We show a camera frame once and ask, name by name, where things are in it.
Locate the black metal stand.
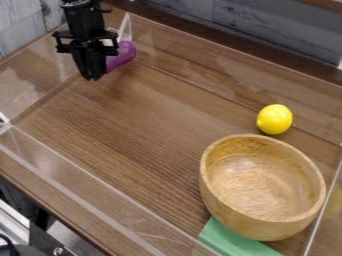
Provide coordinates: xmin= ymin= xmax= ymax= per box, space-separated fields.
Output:
xmin=0 ymin=179 xmax=77 ymax=256

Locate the green cloth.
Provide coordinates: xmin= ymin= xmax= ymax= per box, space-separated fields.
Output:
xmin=197 ymin=217 xmax=283 ymax=256

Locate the clear acrylic corner bracket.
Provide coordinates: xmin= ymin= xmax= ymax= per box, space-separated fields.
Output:
xmin=106 ymin=13 xmax=132 ymax=42

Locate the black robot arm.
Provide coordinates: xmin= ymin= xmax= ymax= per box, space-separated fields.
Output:
xmin=51 ymin=0 xmax=118 ymax=80

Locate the purple toy eggplant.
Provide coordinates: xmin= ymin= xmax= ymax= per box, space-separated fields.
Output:
xmin=106 ymin=41 xmax=137 ymax=72

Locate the brown wooden bowl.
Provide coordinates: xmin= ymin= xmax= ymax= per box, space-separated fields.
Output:
xmin=198 ymin=134 xmax=325 ymax=241

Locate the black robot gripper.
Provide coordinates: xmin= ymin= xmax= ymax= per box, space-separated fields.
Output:
xmin=51 ymin=1 xmax=118 ymax=80

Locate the yellow toy lemon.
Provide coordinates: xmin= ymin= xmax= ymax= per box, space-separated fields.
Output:
xmin=256 ymin=104 xmax=293 ymax=135

